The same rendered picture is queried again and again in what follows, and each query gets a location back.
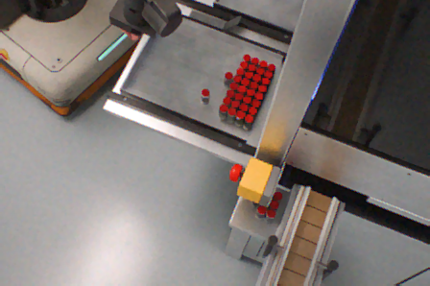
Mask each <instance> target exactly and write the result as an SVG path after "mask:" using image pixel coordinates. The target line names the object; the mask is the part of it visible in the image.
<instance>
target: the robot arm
mask: <svg viewBox="0 0 430 286"><path fill-rule="evenodd" d="M109 19H110V24H112V25H114V26H116V27H117V28H120V30H121V31H122V32H123V33H124V34H126V36H129V37H130V38H131V39H132V40H133V41H135V40H136V39H139V38H140V37H141V36H142V34H145V35H146V36H150V37H151V38H153V37H154V36H155V34H156V33H158V34H159V35H160V36H161V37H166V36H169V35H170V34H171V33H172V32H174V31H175V30H176V29H177V28H178V27H179V26H180V24H181V22H182V16H181V9H180V8H179V6H178V5H177V4H176V2H174V0H118V1H116V4H115V5H114V8H112V11H111V12H110V14H109Z"/></svg>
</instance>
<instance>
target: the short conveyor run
mask: <svg viewBox="0 0 430 286"><path fill-rule="evenodd" d="M310 189H311V187H308V186H306V188H305V187H303V186H300V185H297V184H295V183H294V186H293V187H292V189H291V191H290V196H289V198H288V201H287V203H286V207H285V208H284V212H283V213H282V217H281V219H280V223H279V225H278V228H277V230H276V234H275V235H271V236H270V237H269V238H268V244H267V245H266V248H265V249H264V253H263V256H264V257H266V258H265V260H264V263H263V265H262V269H261V271H260V275H259V276H258V279H257V281H256V285H255V286H320V284H321V282H322V280H324V279H326V278H327V277H328V276H329V275H330V274H332V273H333V271H335V270H337V269H338V268H339V263H338V262H337V261H335V260H331V261H330V262H329V264H327V260H328V258H329V254H330V252H331V248H332V246H333V242H334V240H335V235H336V233H337V229H338V227H339V223H340V222H341V217H342V215H343V211H344V209H345V205H346V204H345V203H342V202H339V201H338V200H339V199H338V198H337V197H334V198H333V199H331V198H329V197H327V196H325V195H322V194H320V193H316V192H315V191H312V190H310ZM293 206H294V207H293ZM292 207H293V208H292ZM291 211H292V212H291ZM290 213H291V214H290ZM289 216H290V217H289ZM288 218H289V219H288ZM287 221H288V223H287ZM286 223H287V225H286ZM285 227H286V228H285ZM284 228H285V229H284ZM283 232H284V233H283ZM282 234H283V235H282ZM281 237H282V239H281ZM280 239H281V241H280ZM279 243H280V244H279ZM326 264H327V265H326Z"/></svg>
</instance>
